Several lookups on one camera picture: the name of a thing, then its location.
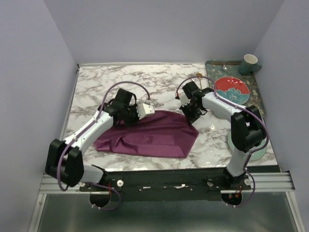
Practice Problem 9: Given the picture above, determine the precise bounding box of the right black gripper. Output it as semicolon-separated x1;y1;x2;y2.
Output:
179;101;201;125

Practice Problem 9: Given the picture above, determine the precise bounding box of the purple cloth napkin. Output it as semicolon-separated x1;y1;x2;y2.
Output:
93;110;199;159

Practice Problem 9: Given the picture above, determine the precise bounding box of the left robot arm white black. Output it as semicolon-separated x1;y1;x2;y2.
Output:
45;88;140;191

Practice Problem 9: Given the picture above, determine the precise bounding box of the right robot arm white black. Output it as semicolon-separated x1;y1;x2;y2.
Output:
177;81;267;189

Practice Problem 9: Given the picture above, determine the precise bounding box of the gold spoon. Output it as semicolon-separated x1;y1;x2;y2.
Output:
196;72;203;89

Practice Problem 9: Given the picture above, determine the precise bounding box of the floral teal placemat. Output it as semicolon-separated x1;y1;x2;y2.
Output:
205;60;266;117

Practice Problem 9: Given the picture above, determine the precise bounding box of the red and teal plate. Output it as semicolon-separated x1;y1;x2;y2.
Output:
215;76;250;105

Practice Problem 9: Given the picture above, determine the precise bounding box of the silver spoon on placemat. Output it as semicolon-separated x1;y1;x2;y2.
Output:
221;65;231;76

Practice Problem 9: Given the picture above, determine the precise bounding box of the gold knife on placemat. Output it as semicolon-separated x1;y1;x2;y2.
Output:
209;60;241;65

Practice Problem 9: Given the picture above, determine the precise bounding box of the dark teal mug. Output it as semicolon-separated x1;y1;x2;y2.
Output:
239;54;262;75

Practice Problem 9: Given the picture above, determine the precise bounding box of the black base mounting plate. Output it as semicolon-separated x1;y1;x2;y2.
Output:
80;168;251;202

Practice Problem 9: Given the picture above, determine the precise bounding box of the light green plate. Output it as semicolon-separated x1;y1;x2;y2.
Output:
227;132;267;161

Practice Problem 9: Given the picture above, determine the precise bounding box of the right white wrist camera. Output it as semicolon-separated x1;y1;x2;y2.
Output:
179;93;191;106

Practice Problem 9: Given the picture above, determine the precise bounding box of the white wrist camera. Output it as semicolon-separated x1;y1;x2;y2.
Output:
179;93;191;106
136;103;155;120

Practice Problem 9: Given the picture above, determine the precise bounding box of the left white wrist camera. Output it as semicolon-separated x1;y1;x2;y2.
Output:
136;103;155;120

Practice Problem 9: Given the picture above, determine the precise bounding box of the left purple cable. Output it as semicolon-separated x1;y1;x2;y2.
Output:
56;81;152;211

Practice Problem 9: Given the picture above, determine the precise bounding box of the aluminium frame rail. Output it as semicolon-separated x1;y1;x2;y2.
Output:
26;171;296;232

